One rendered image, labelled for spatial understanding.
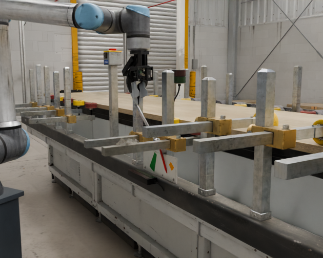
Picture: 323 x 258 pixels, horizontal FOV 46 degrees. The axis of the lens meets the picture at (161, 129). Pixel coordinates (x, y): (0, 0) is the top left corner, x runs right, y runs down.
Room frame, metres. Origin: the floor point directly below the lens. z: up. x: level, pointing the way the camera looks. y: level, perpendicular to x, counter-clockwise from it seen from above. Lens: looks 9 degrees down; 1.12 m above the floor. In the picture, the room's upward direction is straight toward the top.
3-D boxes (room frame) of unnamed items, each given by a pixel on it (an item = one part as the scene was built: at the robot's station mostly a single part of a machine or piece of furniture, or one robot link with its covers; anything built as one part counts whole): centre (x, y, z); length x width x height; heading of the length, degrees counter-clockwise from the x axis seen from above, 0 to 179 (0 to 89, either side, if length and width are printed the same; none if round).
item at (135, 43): (1.51, 0.09, 1.22); 0.10 x 0.09 x 0.05; 122
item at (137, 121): (1.68, 0.11, 0.93); 0.03 x 0.03 x 0.48; 32
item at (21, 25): (3.67, 1.29, 1.20); 0.15 x 0.12 x 1.00; 32
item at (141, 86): (1.51, 0.07, 1.04); 0.06 x 0.03 x 0.09; 32
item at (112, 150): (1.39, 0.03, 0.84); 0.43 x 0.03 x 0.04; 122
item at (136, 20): (1.51, 0.09, 1.31); 0.10 x 0.09 x 0.12; 72
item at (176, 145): (1.45, -0.04, 0.85); 0.13 x 0.06 x 0.05; 32
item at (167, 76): (1.47, -0.03, 0.89); 0.03 x 0.03 x 0.48; 32
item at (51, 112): (2.69, 0.78, 0.83); 0.43 x 0.03 x 0.04; 122
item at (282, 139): (1.02, -0.30, 0.95); 0.13 x 0.06 x 0.05; 32
